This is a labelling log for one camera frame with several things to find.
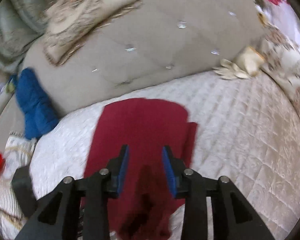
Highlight red knit garment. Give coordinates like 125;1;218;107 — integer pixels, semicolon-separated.
84;98;197;239

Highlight white gold embroidered pillow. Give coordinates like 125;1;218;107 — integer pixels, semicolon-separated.
0;132;37;239

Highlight white quilted bedspread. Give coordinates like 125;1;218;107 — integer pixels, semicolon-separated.
30;72;300;239

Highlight blue quilted cushion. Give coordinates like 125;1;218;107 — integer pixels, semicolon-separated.
15;68;59;140

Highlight green plush toy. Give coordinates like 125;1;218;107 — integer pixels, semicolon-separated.
5;74;18;94

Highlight floral white duvet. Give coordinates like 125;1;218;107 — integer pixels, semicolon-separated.
258;12;300;118

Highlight beige tufted headboard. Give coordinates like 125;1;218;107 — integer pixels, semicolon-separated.
0;0;266;140

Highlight grey green folded blanket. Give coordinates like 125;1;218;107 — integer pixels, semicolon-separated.
0;0;54;73

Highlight embroidered cushion with frill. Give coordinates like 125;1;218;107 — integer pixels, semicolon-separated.
43;0;141;66

